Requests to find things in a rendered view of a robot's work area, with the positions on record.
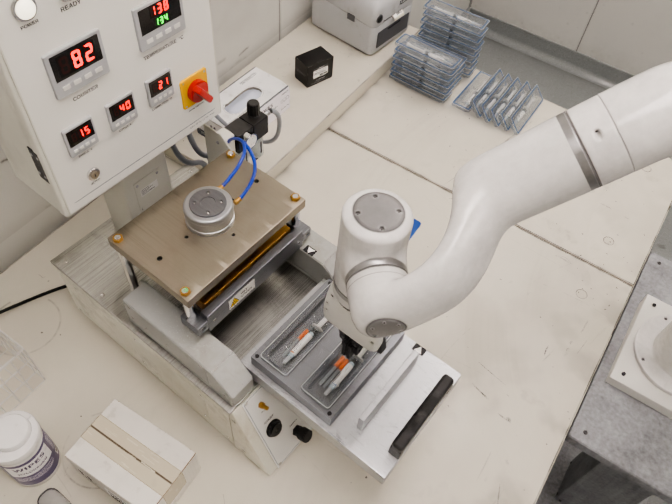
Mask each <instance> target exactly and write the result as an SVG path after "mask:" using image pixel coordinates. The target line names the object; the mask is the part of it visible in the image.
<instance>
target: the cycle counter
mask: <svg viewBox="0 0 672 504"><path fill-rule="evenodd" d="M96 59H98V58H97V54H96V51H95V47H94V44H93V40H92V39H91V40H89V41H87V42H85V43H83V44H81V45H79V46H77V47H76V48H74V49H72V50H70V51H68V52H66V53H64V54H62V55H60V56H58V57H57V58H55V60H56V63H57V66H58V69H59V72H60V75H61V78H64V77H66V76H67V75H69V74H71V73H73V72H75V71H76V70H78V69H80V68H82V67H84V66H86V65H87V64H89V63H91V62H93V61H95V60H96Z"/></svg>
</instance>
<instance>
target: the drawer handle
mask: <svg viewBox="0 0 672 504"><path fill-rule="evenodd" d="M453 384H454V379H453V378H452V377H451V376H449V375H447V374H444V375H443V376H442V377H441V379H440V380H439V381H438V383H437V384H436V385H435V387H434V388H433V389H432V390H431V392H430V393H429V394H428V396H427V397H426V398H425V400H424V401H423V402H422V404H421V405H420V406H419V408H418V409H417V410H416V411H415V413H414V414H413V415H412V417H411V418H410V419H409V421H408V422H407V423H406V425H405V426H404V427H403V429H402V430H401V431H400V433H399V434H398V435H397V436H396V438H395V439H394V440H393V442H392V444H391V445H390V448H389V450H388V452H389V453H390V454H391V455H392V456H394V457H395V458H396V459H400V457H401V456H402V454H403V452H404V450H405V449H406V448H407V446H408V445H409V443H410V442H411V441H412V439H413V438H414V437H415V435H416V434H417V433H418V431H419V430H420V429H421V427H422V426H423V425H424V423H425V422H426V421H427V419H428V418H429V416H430V415H431V414H432V412H433V411H434V410H435V408H436V407H437V406H438V404H439V403H440V402H441V400H442V399H443V398H444V396H445V395H446V394H448V392H449V391H450V390H451V388H452V386H453Z"/></svg>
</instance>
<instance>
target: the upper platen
mask: <svg viewBox="0 0 672 504"><path fill-rule="evenodd" d="M289 232H290V228H289V227H288V226H287V225H284V226H283V227H282V228H281V229H279V230H278V231H277V232H276V233H275V234H274V235H273V236H271V237H270V238H269V239H268V240H267V241H266V242H265V243H263V244H262V245H261V246H260V247H259V248H258V249H257V250H255V251H254V252H253V253H252V254H251V255H250V256H249V257H248V258H246V259H245V260H244V261H243V262H242V263H241V264H240V265H238V266H237V267H236V268H235V269H234V270H233V271H232V272H230V273H229V274H228V275H227V276H226V277H225V278H224V279H222V280H221V281H220V282H219V283H218V284H217V285H216V286H214V287H213V288H212V289H211V290H210V291H209V292H208V293H206V294H205V295H204V296H203V297H202V298H201V299H200V300H199V301H197V302H196V303H195V304H194V307H195V308H196V309H197V310H199V311H200V312H201V311H202V310H203V309H204V308H205V307H206V306H208V305H209V304H210V303H211V302H212V301H213V300H214V299H215V298H217V297H218V296H219V295H220V294H221V293H222V292H223V291H224V290H226V289H227V288H228V287H229V286H230V285H231V284H232V283H233V282H235V281H236V280H237V279H238V278H239V277H240V276H241V275H242V274H243V273H245V272H246V271H247V270H248V269H249V268H250V267H251V266H252V265H254V264H255V263H256V262H257V261H258V260H259V259H260V258H261V257H263V256H264V255H265V254H266V253H267V252H268V251H269V250H270V249H271V248H273V247H274V246H275V245H276V244H277V243H278V242H279V241H280V240H282V239H283V238H284V237H285V236H286V235H287V234H288V233H289Z"/></svg>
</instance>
